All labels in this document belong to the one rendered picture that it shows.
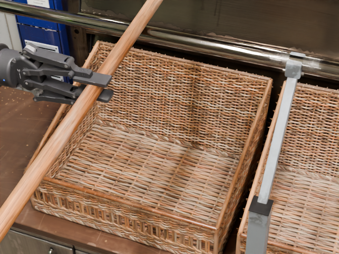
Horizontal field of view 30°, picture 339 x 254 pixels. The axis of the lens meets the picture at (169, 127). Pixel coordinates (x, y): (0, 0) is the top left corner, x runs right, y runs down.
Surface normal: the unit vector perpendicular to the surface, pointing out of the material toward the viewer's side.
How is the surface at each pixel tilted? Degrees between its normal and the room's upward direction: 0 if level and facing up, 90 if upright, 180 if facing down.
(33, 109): 0
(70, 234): 0
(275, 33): 70
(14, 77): 90
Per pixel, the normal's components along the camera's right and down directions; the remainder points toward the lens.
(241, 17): -0.34, 0.35
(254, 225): -0.36, 0.64
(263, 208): -0.03, -0.73
